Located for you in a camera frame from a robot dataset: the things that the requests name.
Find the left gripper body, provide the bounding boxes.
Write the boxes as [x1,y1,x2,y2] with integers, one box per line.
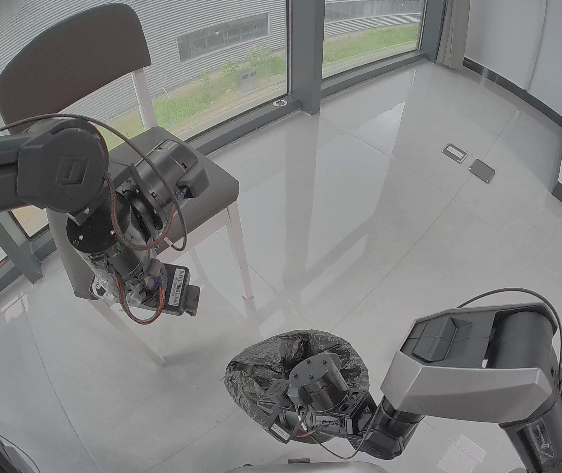
[90,257,192,323]

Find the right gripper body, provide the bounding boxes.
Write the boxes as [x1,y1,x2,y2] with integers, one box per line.
[268,408,347,447]

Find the black plastic bag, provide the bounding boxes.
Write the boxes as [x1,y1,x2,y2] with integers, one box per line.
[224,329,371,430]

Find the brown chair with white legs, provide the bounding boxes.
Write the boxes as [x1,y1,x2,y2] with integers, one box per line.
[0,3,256,367]

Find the window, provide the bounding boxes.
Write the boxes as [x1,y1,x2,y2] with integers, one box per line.
[0,0,442,314]

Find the white curtain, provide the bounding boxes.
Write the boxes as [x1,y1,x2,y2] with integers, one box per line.
[438,0,472,70]

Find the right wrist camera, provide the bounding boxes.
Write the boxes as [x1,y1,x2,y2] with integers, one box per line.
[256,379,295,420]

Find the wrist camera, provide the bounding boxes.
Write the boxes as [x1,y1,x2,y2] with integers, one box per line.
[256,379,295,420]
[176,167,211,200]

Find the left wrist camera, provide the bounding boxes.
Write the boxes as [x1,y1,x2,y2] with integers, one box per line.
[176,167,211,200]

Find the black cable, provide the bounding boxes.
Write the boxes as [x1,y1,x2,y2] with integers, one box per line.
[0,114,188,252]
[457,289,562,393]

